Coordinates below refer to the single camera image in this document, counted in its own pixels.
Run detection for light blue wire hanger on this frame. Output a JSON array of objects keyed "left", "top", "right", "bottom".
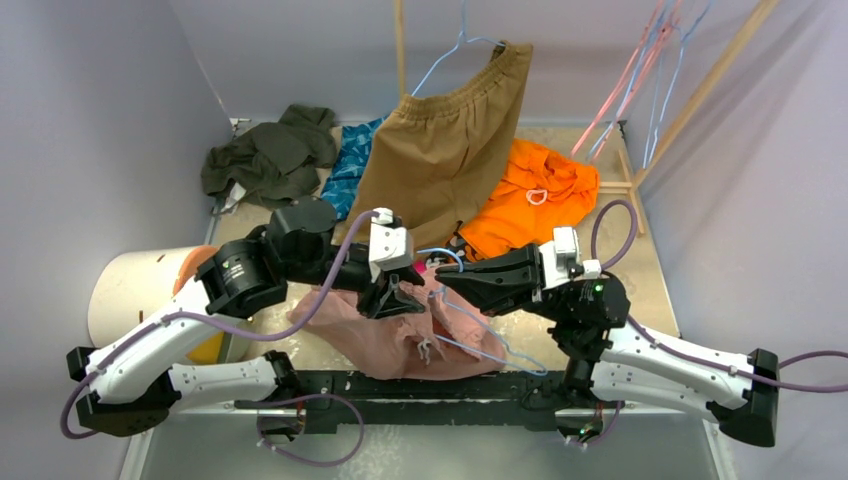
[{"left": 417, "top": 247, "right": 550, "bottom": 378}]

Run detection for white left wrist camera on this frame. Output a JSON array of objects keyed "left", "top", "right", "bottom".
[{"left": 368, "top": 207, "right": 416, "bottom": 281}]

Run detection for white cylindrical bin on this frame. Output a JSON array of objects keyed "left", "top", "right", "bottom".
[{"left": 87, "top": 247, "right": 197, "bottom": 347}]

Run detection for pink shorts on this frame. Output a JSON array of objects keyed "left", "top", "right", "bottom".
[{"left": 302, "top": 268, "right": 506, "bottom": 381}]

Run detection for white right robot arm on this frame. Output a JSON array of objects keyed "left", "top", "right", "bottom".
[{"left": 435, "top": 241, "right": 779, "bottom": 447}]

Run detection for blue patterned shorts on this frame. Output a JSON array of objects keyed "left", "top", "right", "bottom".
[{"left": 320, "top": 117, "right": 385, "bottom": 221}]

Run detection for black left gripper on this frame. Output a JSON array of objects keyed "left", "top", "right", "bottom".
[{"left": 287, "top": 245, "right": 427, "bottom": 317}]

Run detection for tan khaki shorts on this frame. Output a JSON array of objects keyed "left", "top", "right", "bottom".
[{"left": 336, "top": 42, "right": 534, "bottom": 248}]

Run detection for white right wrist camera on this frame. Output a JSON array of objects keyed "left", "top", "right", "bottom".
[{"left": 538, "top": 226, "right": 602, "bottom": 290}]

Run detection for light blue hanger holding shorts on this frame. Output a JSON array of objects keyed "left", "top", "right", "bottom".
[{"left": 410, "top": 0, "right": 505, "bottom": 97}]

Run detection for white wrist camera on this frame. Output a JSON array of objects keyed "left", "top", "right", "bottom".
[
  {"left": 538, "top": 226, "right": 602, "bottom": 290},
  {"left": 368, "top": 207, "right": 416, "bottom": 281}
]

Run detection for orange shorts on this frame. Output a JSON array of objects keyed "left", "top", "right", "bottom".
[{"left": 459, "top": 138, "right": 600, "bottom": 261}]

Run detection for wooden clothes rack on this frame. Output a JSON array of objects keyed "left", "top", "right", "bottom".
[{"left": 393, "top": 0, "right": 783, "bottom": 238}]

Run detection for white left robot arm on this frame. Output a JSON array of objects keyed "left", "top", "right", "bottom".
[{"left": 60, "top": 197, "right": 424, "bottom": 439}]

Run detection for dark green shorts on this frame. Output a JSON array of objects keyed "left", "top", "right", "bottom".
[{"left": 200, "top": 104, "right": 337, "bottom": 208}]

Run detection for camouflage patterned shorts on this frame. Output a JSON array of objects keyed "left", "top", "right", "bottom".
[{"left": 445, "top": 228, "right": 478, "bottom": 262}]

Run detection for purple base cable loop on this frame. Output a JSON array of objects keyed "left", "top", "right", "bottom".
[{"left": 255, "top": 387, "right": 368, "bottom": 467}]

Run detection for white pink shorts drawstring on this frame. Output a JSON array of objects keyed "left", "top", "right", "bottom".
[{"left": 416, "top": 334, "right": 445, "bottom": 366}]

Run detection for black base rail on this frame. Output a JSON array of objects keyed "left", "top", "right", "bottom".
[{"left": 278, "top": 370, "right": 597, "bottom": 434}]

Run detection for light blue hanger middle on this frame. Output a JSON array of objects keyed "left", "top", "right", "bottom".
[{"left": 578, "top": 1, "right": 682, "bottom": 164}]

